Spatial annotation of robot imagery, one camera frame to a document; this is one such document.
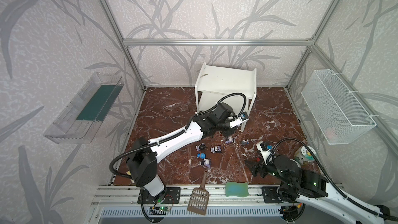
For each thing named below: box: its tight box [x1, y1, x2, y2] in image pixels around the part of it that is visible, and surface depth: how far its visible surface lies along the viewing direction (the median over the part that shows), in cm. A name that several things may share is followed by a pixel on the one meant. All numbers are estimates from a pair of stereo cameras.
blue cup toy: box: [196, 152, 207, 160], surface depth 86 cm
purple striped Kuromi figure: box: [199, 157, 211, 169], surface depth 84 cm
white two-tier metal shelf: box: [194, 62, 258, 132], surface depth 77 cm
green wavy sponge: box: [225, 181, 250, 198], surface depth 76 cm
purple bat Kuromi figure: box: [210, 145, 222, 154], surface depth 88 cm
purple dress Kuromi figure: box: [224, 135, 234, 144], surface depth 92 cm
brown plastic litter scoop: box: [187, 169, 210, 216], surface depth 72 cm
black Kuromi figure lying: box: [195, 143, 207, 153], surface depth 89 cm
